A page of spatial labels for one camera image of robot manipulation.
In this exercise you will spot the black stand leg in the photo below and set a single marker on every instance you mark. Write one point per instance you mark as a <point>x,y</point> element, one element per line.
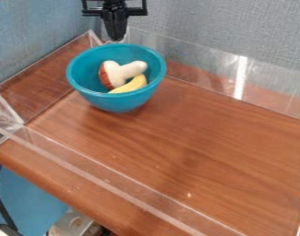
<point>9,226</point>

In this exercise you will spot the white object under table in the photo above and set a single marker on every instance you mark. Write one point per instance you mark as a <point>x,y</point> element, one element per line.
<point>76,224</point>

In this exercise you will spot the clear acrylic barrier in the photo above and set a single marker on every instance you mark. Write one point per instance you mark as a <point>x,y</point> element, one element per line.
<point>202,163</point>

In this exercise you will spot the yellow plush banana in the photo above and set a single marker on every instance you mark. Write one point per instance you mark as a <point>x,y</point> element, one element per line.
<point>136,84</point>

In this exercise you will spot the plush mushroom toy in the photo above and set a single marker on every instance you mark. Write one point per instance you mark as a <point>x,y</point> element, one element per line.
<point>115,74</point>

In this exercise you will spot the blue plastic bowl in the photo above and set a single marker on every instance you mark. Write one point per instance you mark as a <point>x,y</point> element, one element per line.
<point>84,77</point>

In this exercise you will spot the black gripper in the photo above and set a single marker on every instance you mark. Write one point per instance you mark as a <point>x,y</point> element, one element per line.
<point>104,8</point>

